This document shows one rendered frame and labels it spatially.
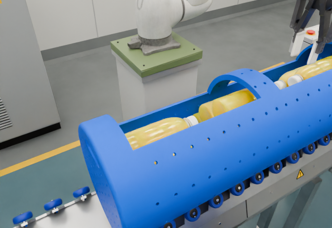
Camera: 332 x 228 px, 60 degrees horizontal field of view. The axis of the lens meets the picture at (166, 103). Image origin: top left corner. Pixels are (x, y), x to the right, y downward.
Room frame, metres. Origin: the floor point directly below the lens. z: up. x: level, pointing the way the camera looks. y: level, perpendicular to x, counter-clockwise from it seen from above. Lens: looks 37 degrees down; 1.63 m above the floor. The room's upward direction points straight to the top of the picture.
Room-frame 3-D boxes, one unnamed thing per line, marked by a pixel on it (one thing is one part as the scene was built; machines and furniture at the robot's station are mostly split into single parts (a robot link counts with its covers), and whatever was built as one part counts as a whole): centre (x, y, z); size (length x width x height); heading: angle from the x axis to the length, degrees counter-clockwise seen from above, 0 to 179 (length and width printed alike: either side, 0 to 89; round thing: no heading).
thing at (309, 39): (1.24, -0.69, 1.05); 0.20 x 0.10 x 0.10; 120
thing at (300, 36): (0.75, -0.37, 1.27); 0.03 x 0.01 x 0.07; 121
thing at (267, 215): (0.91, -0.57, 0.31); 0.06 x 0.06 x 0.63; 30
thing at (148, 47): (1.23, 0.07, 1.07); 0.22 x 0.18 x 0.06; 116
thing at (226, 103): (0.63, -0.22, 1.16); 0.19 x 0.07 x 0.07; 120
